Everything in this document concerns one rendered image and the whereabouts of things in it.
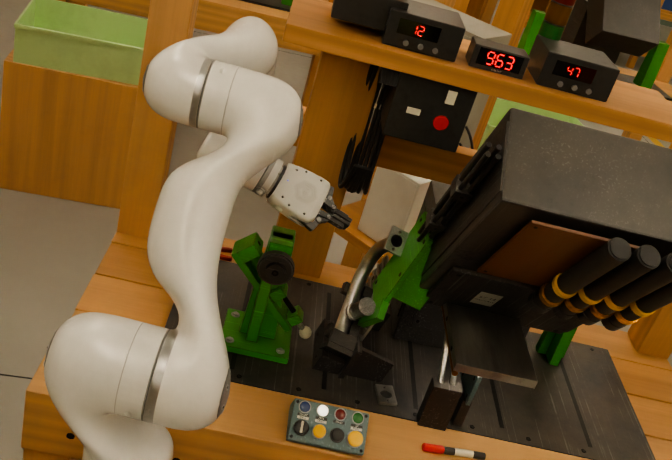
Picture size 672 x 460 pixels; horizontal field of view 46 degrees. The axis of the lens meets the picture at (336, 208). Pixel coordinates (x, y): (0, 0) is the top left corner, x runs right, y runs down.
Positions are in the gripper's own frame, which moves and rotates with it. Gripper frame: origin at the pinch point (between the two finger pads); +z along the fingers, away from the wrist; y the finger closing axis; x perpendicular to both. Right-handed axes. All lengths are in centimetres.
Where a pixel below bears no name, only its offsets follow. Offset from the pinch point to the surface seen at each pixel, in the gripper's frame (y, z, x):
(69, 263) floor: 11, -54, 191
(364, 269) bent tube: -1.5, 12.3, 12.1
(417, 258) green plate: -2.8, 15.4, -8.9
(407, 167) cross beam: 32.3, 14.2, 21.6
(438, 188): 23.6, 19.3, 8.0
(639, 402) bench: 6, 90, 14
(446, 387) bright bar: -20.1, 34.2, -1.0
